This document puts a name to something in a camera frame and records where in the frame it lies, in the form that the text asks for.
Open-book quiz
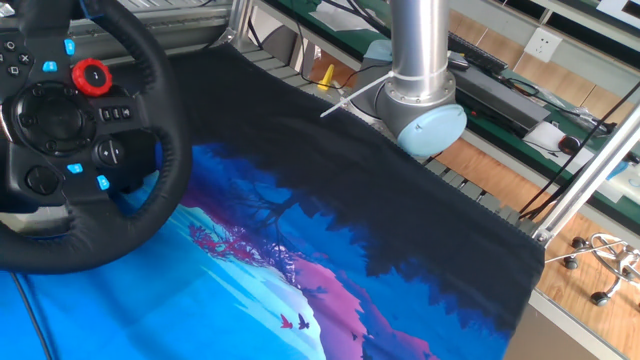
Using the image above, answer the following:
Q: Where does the black leather steering wheel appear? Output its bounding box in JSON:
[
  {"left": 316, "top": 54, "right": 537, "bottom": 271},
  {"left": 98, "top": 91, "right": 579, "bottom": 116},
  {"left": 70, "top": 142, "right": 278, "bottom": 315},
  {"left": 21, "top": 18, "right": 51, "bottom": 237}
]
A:
[{"left": 0, "top": 0, "right": 195, "bottom": 276}]

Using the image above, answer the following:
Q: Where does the black steering wheel base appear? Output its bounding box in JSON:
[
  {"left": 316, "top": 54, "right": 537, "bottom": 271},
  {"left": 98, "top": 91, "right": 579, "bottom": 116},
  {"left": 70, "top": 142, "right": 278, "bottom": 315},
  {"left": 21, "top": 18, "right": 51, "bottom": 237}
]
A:
[{"left": 112, "top": 127, "right": 164, "bottom": 196}]

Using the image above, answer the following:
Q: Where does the blue landscape printed cloth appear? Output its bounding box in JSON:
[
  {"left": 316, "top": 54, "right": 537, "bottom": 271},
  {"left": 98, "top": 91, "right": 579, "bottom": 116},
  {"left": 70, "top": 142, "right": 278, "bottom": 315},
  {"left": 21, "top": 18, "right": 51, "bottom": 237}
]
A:
[{"left": 0, "top": 42, "right": 547, "bottom": 360}]

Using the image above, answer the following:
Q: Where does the white zip tie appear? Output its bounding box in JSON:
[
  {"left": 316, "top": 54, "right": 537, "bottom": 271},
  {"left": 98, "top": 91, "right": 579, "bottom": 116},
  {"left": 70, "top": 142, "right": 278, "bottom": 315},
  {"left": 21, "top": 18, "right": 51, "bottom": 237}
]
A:
[{"left": 319, "top": 70, "right": 397, "bottom": 119}]

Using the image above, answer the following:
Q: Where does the small yellow plastic piece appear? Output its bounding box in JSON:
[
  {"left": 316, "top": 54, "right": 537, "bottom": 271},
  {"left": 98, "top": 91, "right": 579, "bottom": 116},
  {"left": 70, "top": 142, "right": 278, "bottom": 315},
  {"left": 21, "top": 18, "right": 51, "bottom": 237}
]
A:
[{"left": 316, "top": 63, "right": 336, "bottom": 93}]

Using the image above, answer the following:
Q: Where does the crumpled white plastic bag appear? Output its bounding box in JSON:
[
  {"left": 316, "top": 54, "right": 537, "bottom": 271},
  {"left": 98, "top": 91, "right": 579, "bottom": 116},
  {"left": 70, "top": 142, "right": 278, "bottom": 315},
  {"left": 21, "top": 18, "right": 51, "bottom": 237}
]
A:
[{"left": 308, "top": 0, "right": 392, "bottom": 34}]

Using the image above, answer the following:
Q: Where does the flat dark grey box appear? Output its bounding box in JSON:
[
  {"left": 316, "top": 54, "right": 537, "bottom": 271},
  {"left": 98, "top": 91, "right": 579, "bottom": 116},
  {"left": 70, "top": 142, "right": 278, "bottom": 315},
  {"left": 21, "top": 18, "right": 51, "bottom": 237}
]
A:
[{"left": 452, "top": 67, "right": 552, "bottom": 132}]

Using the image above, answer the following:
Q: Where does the white paper sheet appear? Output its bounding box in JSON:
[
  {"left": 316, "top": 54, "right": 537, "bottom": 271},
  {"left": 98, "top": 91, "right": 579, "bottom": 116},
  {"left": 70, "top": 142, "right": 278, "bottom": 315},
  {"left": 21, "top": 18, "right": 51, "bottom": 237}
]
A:
[{"left": 521, "top": 121, "right": 597, "bottom": 169}]

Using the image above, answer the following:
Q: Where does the black computer mouse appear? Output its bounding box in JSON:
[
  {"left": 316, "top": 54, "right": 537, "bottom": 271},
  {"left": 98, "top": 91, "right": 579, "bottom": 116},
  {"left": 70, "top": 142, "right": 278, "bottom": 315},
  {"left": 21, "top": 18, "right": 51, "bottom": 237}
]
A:
[{"left": 557, "top": 134, "right": 583, "bottom": 157}]

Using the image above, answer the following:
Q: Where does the small light blue object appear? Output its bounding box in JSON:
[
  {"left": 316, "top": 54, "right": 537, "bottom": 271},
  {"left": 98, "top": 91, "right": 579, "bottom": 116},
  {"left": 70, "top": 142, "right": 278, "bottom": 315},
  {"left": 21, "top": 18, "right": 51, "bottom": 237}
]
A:
[{"left": 606, "top": 158, "right": 632, "bottom": 182}]

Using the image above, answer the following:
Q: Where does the chrome office chair base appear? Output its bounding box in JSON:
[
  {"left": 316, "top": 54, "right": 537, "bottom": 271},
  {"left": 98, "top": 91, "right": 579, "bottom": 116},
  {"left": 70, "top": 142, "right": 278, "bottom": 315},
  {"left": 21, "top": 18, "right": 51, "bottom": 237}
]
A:
[{"left": 544, "top": 232, "right": 640, "bottom": 308}]

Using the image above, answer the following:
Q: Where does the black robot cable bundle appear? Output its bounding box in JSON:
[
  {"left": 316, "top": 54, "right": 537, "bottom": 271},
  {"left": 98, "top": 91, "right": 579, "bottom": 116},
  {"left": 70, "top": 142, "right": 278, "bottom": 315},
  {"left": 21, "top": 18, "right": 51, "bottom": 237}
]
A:
[{"left": 289, "top": 0, "right": 394, "bottom": 91}]

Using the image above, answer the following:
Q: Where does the aluminium frame post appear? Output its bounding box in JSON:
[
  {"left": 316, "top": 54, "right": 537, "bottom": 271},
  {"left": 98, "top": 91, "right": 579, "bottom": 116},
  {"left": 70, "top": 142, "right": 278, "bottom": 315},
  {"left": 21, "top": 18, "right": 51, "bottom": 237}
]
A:
[
  {"left": 218, "top": 0, "right": 257, "bottom": 50},
  {"left": 531, "top": 105, "right": 640, "bottom": 247}
]

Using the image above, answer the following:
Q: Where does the black cable along frame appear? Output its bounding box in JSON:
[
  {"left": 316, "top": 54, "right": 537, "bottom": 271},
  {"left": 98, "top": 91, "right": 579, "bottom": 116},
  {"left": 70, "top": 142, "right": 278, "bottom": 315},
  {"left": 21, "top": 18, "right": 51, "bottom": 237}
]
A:
[{"left": 517, "top": 82, "right": 640, "bottom": 222}]

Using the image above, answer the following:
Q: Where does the white wall socket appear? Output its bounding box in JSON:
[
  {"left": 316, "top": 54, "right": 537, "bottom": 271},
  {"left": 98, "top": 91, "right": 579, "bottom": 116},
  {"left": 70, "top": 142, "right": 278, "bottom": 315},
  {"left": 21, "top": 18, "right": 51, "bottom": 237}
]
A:
[{"left": 523, "top": 26, "right": 564, "bottom": 64}]

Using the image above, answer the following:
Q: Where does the thin black wheel cable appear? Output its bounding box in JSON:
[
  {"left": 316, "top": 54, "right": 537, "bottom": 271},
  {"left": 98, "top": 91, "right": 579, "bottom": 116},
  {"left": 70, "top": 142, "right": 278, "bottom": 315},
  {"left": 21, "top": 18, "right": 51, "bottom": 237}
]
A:
[{"left": 10, "top": 272, "right": 54, "bottom": 360}]

